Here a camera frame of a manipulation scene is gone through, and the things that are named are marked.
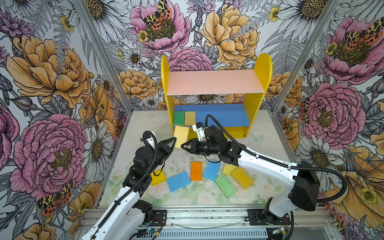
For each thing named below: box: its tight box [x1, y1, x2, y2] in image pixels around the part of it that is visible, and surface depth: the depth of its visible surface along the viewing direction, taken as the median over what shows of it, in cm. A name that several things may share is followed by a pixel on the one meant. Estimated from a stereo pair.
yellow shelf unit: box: [161, 53, 273, 138], surface depth 81 cm
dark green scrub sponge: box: [173, 110, 185, 126], surface depth 99 cm
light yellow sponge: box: [173, 125, 190, 150], surface depth 75 cm
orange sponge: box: [190, 161, 203, 182], surface depth 91 cm
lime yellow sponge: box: [223, 163, 238, 177], surface depth 91 cm
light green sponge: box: [214, 173, 237, 199], surface depth 85 cm
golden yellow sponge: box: [231, 167, 254, 190], surface depth 86 cm
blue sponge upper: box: [203, 159, 221, 182], surface depth 91 cm
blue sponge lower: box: [167, 171, 191, 193], surface depth 87 cm
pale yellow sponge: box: [184, 111, 196, 127], surface depth 98 cm
